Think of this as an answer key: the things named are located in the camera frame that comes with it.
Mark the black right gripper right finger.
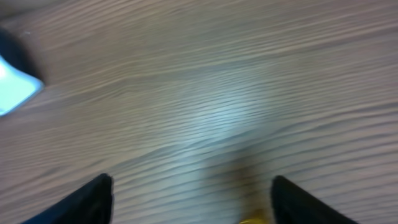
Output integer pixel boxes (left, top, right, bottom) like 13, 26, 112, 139
271, 175, 358, 224

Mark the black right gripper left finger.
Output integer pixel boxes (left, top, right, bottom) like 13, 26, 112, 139
23, 173, 114, 224

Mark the yellow dish soap bottle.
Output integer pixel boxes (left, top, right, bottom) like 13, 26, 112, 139
239, 210, 270, 224

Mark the white black barcode scanner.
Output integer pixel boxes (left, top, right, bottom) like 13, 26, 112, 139
1, 28, 45, 116

